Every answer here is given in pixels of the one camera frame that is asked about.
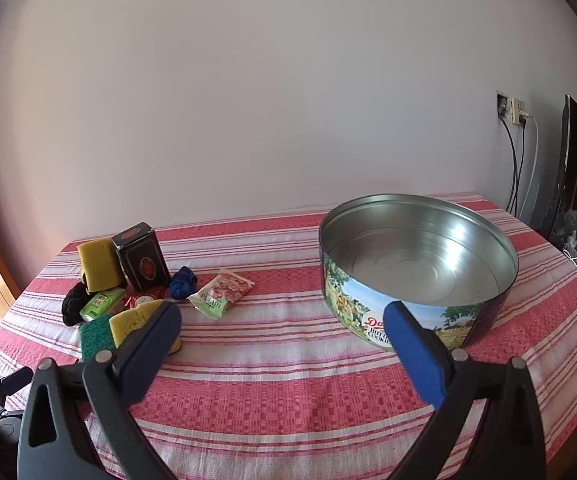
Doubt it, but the green yellow scrub sponge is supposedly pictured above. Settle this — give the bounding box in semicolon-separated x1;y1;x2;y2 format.
79;299;164;362

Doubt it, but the black knitted sock ball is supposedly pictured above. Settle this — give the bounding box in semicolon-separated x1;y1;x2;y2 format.
62;282;91;326

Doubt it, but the green tissue pack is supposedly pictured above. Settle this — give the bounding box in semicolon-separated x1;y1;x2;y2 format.
80;287;126;322

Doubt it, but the red snack packet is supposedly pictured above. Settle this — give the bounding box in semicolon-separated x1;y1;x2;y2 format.
125;287;166;309

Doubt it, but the plain yellow sponge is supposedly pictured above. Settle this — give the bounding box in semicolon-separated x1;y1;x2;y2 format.
77;238;124;294

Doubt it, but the blue knitted sock ball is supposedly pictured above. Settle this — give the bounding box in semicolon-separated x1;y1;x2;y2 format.
169;266;197;300

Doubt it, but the black red carton box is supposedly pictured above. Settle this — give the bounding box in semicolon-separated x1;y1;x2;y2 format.
112;222;171;292

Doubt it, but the white green snack packet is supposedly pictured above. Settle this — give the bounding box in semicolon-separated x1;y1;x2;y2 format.
189;270;255;320

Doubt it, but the round metal cookie tin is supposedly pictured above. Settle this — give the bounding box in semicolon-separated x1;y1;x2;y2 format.
319;194;519;349

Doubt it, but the white power cable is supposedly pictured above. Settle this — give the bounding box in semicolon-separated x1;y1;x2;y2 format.
521;114;541;219

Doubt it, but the black power cable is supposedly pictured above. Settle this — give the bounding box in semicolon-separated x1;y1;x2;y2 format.
499;115;528;217

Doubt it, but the white wall socket adapter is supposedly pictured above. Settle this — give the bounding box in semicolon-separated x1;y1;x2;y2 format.
497;92;531;126

